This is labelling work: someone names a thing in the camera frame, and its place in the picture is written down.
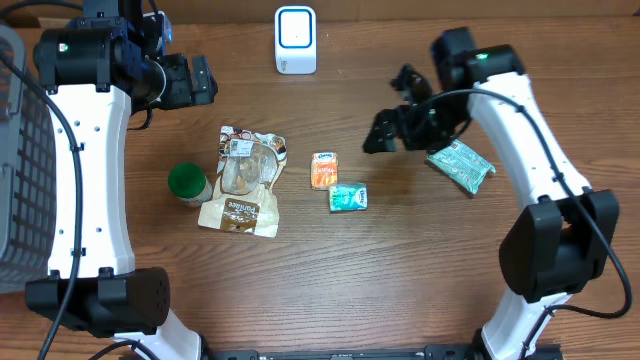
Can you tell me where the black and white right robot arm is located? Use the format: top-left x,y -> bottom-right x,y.
363,27 -> 619,359

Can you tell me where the teal wet wipes pack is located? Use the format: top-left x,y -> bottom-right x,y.
427,140 -> 496,195

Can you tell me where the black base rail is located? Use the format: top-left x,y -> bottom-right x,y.
202,343 -> 564,360

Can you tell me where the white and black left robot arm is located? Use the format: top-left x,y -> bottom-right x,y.
26,0 -> 217,359

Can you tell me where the orange tissue packet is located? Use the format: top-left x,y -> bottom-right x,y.
310,152 -> 338,190

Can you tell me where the white barcode scanner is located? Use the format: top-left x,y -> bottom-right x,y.
274,5 -> 317,75

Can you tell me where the teal tissue packet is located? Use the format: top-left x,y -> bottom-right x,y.
328,183 -> 368,212

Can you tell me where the beige snack pouch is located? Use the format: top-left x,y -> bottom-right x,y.
198,126 -> 288,238

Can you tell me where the green lidded jar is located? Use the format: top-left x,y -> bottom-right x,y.
168,162 -> 213,207

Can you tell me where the grey plastic mesh basket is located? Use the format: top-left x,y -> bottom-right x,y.
0,24 -> 57,295

